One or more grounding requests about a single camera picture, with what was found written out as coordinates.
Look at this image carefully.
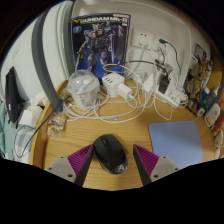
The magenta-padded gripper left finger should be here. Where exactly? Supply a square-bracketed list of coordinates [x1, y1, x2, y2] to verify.
[43, 143, 95, 187]

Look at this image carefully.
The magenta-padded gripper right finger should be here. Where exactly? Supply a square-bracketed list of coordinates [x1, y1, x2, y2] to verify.
[133, 143, 182, 186]

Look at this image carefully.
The black computer mouse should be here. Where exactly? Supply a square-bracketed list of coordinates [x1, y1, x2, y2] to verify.
[92, 133, 129, 175]

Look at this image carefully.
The light blue mouse pad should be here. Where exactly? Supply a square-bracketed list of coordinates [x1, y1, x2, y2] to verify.
[148, 120, 204, 169]

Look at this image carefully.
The clear snack packet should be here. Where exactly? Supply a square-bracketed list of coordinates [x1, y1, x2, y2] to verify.
[46, 111, 67, 140]

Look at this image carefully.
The white mug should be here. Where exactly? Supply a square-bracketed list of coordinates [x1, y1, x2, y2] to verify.
[213, 129, 224, 149]

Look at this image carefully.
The teal bedding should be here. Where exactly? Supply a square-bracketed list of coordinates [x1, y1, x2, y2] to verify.
[0, 99, 18, 158]

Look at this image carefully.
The clear lidded plastic cup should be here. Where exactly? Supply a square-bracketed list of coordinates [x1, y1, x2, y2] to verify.
[66, 69, 101, 109]

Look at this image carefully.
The dark spray bottle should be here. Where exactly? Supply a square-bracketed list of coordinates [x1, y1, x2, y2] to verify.
[199, 83, 223, 111]

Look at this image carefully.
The white power adapter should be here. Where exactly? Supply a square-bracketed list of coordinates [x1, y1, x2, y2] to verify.
[117, 83, 134, 101]

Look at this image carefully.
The white cube charger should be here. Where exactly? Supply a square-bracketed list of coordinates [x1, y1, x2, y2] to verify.
[101, 72, 126, 98]

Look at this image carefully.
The robot model kit box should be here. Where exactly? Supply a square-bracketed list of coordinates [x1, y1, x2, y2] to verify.
[71, 13, 132, 83]

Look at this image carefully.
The white cable tangle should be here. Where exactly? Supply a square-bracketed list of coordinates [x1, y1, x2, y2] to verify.
[62, 46, 188, 124]

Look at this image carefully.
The grey metal frame tube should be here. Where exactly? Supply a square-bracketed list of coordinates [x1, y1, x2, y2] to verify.
[31, 9, 73, 113]

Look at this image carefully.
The dark plugged cable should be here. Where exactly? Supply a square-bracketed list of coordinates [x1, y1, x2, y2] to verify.
[158, 38, 183, 75]

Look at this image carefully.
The white wall socket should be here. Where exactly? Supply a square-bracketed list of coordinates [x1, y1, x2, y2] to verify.
[153, 34, 175, 53]
[131, 28, 155, 49]

